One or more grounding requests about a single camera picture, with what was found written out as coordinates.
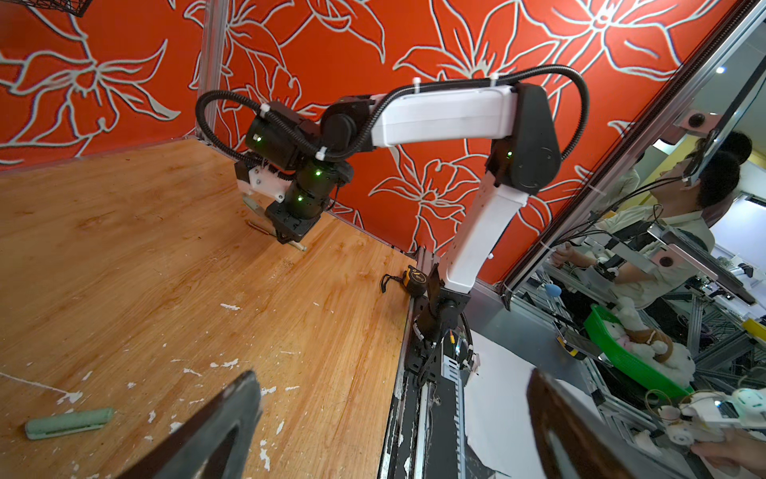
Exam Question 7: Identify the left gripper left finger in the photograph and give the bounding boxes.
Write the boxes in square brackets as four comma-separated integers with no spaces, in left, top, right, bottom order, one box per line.
[120,370,263,478]

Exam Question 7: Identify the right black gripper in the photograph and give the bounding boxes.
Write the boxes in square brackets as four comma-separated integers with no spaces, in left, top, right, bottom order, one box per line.
[265,201,326,243]

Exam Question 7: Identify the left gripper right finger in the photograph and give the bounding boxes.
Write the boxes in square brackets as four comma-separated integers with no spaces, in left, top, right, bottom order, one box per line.
[526,368,640,478]

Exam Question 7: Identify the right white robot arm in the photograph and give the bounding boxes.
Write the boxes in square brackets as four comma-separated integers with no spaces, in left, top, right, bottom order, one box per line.
[195,65,590,340]

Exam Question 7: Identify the green tray with plush toys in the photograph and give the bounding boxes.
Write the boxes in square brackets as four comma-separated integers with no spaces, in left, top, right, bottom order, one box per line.
[584,297,696,399]

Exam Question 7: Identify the black yellow tape measure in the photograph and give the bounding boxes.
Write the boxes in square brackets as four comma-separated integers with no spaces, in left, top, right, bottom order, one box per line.
[380,265,428,297]

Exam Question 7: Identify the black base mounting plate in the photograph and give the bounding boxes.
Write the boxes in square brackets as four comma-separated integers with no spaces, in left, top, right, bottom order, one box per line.
[376,286,480,479]

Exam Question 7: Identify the person in white shirt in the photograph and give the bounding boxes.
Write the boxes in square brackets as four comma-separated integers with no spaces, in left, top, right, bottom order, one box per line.
[551,148,742,309]

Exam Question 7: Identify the black wire mesh basket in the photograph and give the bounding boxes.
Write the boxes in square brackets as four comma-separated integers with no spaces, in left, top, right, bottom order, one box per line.
[4,0,92,17]

